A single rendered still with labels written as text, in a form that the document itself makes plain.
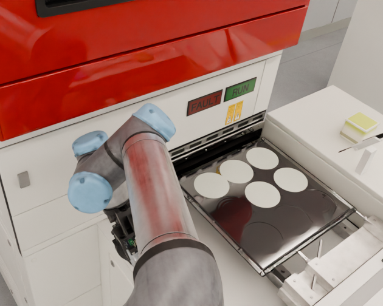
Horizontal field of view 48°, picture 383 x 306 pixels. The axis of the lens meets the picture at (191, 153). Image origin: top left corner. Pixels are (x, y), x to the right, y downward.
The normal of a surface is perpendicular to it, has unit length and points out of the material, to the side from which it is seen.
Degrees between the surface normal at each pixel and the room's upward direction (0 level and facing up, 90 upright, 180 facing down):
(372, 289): 0
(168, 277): 15
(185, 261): 8
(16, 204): 90
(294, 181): 1
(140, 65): 90
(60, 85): 90
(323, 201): 0
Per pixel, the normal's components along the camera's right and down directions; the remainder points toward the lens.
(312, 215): 0.10, -0.75
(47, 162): 0.61, 0.57
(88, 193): 0.07, 0.39
